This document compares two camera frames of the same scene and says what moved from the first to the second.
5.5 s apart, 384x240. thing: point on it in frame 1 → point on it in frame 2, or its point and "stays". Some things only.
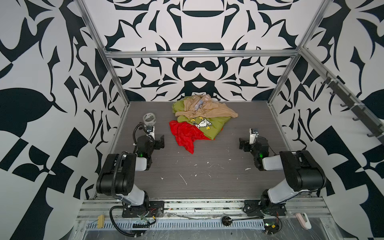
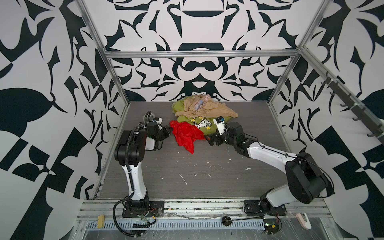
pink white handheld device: [303, 220] stays
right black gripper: [247, 145] → [212, 137]
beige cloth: [202, 105] stays
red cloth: [186, 134] stays
